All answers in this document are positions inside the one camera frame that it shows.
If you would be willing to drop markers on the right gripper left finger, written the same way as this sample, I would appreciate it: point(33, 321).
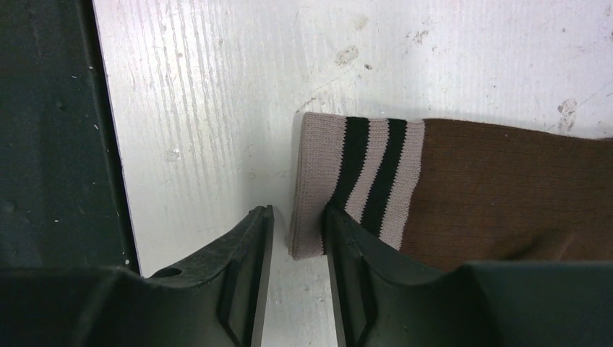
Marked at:
point(214, 297)

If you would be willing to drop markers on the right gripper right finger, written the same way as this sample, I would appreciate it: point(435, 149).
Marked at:
point(384, 298)

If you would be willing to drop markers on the brown striped sock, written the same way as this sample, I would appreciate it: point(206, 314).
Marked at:
point(446, 191)

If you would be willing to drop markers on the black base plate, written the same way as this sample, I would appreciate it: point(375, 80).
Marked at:
point(63, 199)

